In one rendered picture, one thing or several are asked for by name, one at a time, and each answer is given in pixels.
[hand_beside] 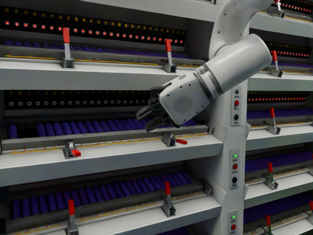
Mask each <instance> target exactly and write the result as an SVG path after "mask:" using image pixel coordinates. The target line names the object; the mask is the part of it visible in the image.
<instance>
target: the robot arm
mask: <svg viewBox="0 0 313 235"><path fill-rule="evenodd" d="M273 1H274V0H226V1H225V2H224V3H223V5H222V6H221V8H220V10H219V12H218V14H217V17H216V20H215V23H214V27H213V31H212V35H211V41H210V47H209V61H208V62H206V63H205V64H203V65H201V66H200V67H198V68H197V69H195V70H196V73H197V74H195V73H192V72H189V73H186V74H184V75H181V76H179V77H177V78H175V79H173V80H171V81H169V82H167V83H166V84H164V85H163V86H157V87H151V88H150V101H149V103H148V105H147V106H146V107H144V108H143V109H141V110H140V111H139V112H138V113H137V114H136V118H137V120H138V122H140V121H142V120H143V119H145V118H146V117H148V116H150V115H151V114H152V111H154V110H156V109H158V108H160V107H162V106H163V107H164V108H165V110H166V111H167V112H166V113H165V114H163V115H162V116H161V117H160V118H158V117H156V118H154V119H153V120H151V121H149V122H148V123H146V124H145V128H146V131H147V132H150V131H153V130H154V129H156V128H158V127H159V126H161V125H162V126H165V125H168V126H173V127H176V128H180V126H181V125H182V124H184V123H185V122H187V121H188V120H190V119H191V118H193V117H194V116H196V115H197V114H198V113H199V112H201V111H202V110H203V109H204V108H205V107H206V106H207V105H208V104H209V103H210V101H209V100H210V99H211V98H210V96H211V97H212V98H213V99H215V98H217V97H218V96H220V95H222V94H224V93H225V92H227V91H228V90H230V89H232V88H233V87H235V86H236V85H238V84H240V83H241V82H243V81H245V80H246V79H248V78H249V77H251V76H253V75H254V74H256V73H258V72H260V71H261V70H263V69H264V68H266V67H268V66H269V65H271V63H272V57H271V54H270V51H269V49H268V47H267V46H266V44H265V43H264V42H263V40H262V39H261V38H260V37H259V36H257V35H256V34H250V35H249V36H247V37H245V38H244V39H242V40H241V38H242V36H243V33H244V30H245V28H246V26H247V24H248V22H249V21H250V19H251V18H252V17H253V16H254V15H255V14H256V13H257V12H259V11H262V10H264V9H266V8H268V7H269V6H270V5H271V4H272V3H273ZM156 94H157V95H158V96H159V97H158V98H156Z"/></svg>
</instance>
